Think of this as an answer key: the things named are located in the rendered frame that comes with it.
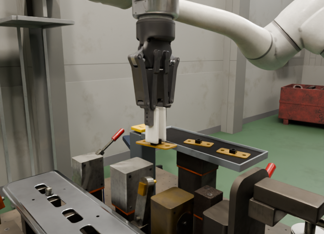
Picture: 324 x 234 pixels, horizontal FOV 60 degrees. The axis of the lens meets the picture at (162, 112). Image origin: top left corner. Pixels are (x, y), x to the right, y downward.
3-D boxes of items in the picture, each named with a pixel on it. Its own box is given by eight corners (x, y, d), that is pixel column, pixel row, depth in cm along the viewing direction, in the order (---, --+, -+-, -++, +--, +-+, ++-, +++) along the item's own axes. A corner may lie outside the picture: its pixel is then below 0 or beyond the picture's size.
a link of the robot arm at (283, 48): (232, 42, 93) (265, 11, 87) (253, 59, 107) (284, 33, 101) (253, 70, 87) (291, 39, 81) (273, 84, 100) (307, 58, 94)
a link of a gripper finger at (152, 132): (159, 108, 54) (156, 108, 54) (158, 143, 55) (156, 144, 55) (147, 107, 56) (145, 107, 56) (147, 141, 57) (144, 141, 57)
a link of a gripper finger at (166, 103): (149, 52, 56) (154, 51, 57) (153, 107, 58) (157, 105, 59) (164, 51, 54) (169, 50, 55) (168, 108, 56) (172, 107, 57)
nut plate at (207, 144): (182, 143, 83) (182, 139, 83) (188, 139, 86) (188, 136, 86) (209, 148, 79) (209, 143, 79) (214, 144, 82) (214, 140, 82)
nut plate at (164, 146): (134, 143, 58) (134, 137, 58) (146, 140, 61) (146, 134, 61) (166, 150, 53) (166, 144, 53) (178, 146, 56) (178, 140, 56)
